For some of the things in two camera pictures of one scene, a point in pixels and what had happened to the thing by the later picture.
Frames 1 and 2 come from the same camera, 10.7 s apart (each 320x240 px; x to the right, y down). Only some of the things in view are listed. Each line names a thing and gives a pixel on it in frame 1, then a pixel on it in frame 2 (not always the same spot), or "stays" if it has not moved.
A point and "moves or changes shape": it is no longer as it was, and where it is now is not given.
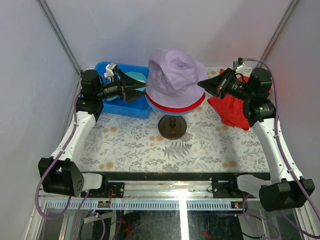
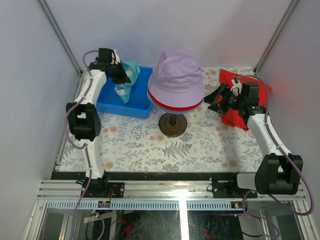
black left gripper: (127, 82) to (122, 78)
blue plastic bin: (139, 108) stays
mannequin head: (172, 127) stays
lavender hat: (173, 76) moves or changes shape
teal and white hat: (136, 75) moves or changes shape
